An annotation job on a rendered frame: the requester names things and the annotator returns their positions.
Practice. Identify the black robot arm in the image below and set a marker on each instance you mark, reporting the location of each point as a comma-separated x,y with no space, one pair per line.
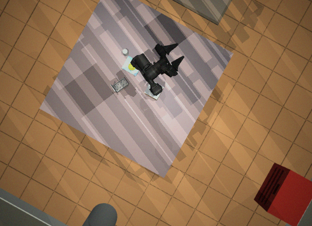
141,63

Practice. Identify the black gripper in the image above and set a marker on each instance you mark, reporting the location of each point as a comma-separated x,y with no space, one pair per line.
162,51

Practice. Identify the yellow round plate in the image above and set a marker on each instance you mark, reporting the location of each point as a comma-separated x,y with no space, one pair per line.
131,67

